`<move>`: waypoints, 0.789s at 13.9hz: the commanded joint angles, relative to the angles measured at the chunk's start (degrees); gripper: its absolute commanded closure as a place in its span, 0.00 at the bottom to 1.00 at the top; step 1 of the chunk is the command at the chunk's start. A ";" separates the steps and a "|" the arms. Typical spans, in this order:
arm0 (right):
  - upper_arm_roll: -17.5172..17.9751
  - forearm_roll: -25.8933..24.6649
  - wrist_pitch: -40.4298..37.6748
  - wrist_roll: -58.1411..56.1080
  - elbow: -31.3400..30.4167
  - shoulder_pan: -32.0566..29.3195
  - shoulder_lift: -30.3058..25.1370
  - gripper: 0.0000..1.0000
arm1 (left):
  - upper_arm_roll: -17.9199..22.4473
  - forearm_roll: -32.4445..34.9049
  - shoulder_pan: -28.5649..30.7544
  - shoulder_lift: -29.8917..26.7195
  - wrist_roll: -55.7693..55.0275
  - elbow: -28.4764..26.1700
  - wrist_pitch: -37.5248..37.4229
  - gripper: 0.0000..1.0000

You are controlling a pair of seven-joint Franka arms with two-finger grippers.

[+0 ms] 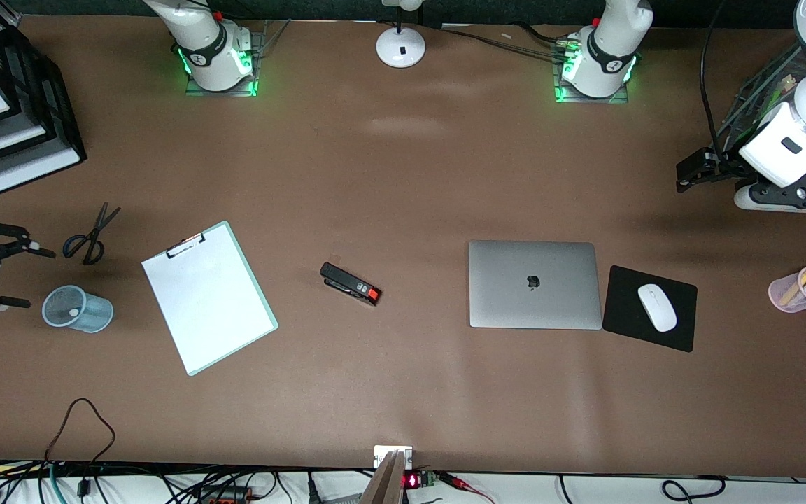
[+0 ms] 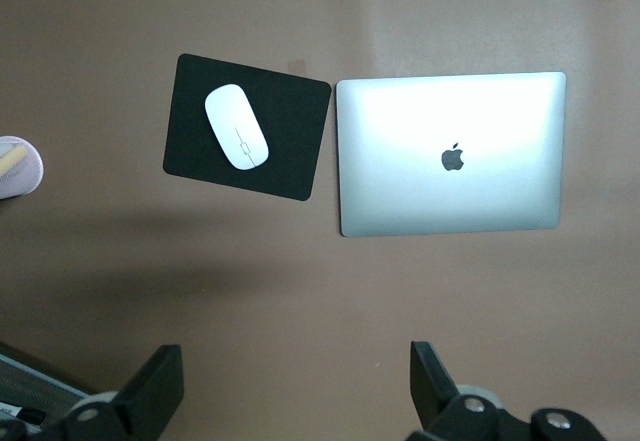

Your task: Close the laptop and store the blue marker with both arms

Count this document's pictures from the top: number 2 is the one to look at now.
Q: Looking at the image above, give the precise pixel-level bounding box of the pink mesh pen cup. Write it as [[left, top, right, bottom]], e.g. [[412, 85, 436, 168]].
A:
[[0, 135, 45, 198]]

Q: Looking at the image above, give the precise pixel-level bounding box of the silver laptop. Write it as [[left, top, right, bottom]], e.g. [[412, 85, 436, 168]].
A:
[[335, 71, 568, 239]]

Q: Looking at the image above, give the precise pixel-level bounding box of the black mouse pad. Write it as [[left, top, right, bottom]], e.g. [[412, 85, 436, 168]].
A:
[[162, 52, 333, 203]]

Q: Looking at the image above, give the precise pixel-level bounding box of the white computer mouse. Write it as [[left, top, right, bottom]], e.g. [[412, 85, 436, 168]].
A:
[[203, 83, 270, 172]]

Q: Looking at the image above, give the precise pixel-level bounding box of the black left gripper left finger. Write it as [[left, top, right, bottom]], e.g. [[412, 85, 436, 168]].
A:
[[0, 344, 184, 441]]

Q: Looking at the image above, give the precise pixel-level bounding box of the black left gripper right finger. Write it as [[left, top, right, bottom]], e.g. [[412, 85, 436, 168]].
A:
[[407, 340, 609, 441]]

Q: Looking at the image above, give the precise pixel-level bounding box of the black wire mesh tray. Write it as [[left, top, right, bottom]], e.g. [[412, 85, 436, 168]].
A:
[[0, 340, 89, 441]]

